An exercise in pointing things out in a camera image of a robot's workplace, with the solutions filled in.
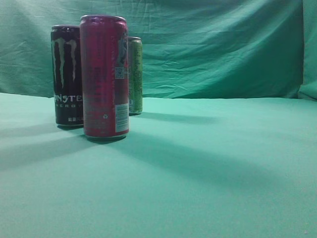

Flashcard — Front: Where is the pink drink can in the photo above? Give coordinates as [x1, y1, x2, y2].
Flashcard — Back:
[80, 15, 129, 140]

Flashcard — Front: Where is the green backdrop cloth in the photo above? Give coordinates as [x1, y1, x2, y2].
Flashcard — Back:
[0, 0, 317, 99]

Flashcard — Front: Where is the black Monster energy can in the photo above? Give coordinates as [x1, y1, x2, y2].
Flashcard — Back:
[51, 25, 83, 127]

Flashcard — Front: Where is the light green drink can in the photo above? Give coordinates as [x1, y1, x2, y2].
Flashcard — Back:
[128, 37, 143, 116]

